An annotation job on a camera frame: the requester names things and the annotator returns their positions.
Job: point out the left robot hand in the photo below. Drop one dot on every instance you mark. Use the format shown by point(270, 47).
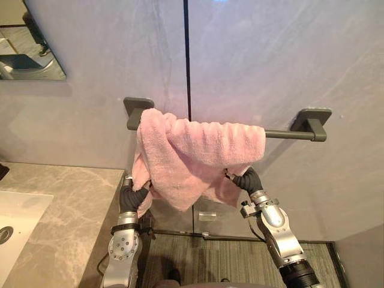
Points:
point(132, 199)

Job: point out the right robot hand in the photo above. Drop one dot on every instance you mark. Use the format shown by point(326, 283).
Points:
point(250, 180)

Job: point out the pink terry towel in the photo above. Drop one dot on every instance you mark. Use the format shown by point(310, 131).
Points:
point(183, 156)

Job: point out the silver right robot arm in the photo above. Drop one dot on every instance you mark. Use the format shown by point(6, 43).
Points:
point(282, 234)

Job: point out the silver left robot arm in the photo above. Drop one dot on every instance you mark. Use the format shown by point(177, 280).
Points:
point(121, 252)

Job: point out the clear glass door clamp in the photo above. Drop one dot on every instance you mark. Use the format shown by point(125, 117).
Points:
point(207, 216)

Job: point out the dark grey towel bar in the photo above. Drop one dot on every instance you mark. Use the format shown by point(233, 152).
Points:
point(312, 126)

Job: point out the white sink basin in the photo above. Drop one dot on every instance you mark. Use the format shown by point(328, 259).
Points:
point(15, 222)

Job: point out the black object on counter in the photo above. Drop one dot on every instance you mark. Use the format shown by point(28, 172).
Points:
point(3, 171)

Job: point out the round metal sink drain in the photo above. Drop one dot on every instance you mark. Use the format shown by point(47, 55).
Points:
point(4, 234)

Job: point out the wall mirror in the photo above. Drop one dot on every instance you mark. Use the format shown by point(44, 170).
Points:
point(25, 42)

